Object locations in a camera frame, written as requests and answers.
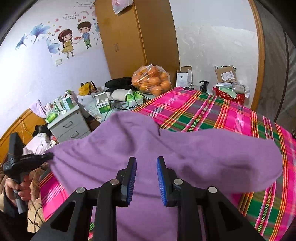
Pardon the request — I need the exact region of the white product box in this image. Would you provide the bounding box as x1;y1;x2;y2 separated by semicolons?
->
176;66;192;87

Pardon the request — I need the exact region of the cartoon couple wall sticker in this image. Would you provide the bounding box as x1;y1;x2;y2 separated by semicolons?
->
58;21;92;59

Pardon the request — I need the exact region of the black clothing pile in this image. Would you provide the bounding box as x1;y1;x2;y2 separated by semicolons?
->
105;77;133;92

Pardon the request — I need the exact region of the grey zippered fabric wardrobe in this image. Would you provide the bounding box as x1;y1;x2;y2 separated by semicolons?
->
255;1;295;132

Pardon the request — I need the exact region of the grey drawer nightstand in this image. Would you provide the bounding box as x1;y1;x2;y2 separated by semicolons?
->
48;104;91;143

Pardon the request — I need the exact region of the green white milk carton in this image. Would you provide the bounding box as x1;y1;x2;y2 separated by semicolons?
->
94;92;111;114

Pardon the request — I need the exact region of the white plastic bag on wardrobe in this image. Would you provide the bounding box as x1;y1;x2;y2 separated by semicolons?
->
112;0;133;15

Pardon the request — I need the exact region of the purple fleece garment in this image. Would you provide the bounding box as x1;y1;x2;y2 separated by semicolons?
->
49;111;282;240

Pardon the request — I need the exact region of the bag of oranges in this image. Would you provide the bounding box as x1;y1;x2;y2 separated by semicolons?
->
132;64;171;97

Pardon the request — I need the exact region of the red box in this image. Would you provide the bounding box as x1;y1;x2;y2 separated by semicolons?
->
212;87;245;105

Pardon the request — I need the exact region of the wooden wardrobe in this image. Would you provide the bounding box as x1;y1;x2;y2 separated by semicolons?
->
94;0;180;86

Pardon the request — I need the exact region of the person's left hand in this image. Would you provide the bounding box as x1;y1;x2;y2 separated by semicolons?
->
5;175;31;205

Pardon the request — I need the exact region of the cardboard box with label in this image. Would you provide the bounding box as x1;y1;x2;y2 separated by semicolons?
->
214;65;237;83

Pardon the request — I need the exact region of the pink plaid bed sheet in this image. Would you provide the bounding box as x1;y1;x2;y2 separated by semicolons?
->
41;87;295;240

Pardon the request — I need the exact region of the yellow bag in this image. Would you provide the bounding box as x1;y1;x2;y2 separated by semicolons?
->
79;81;98;96

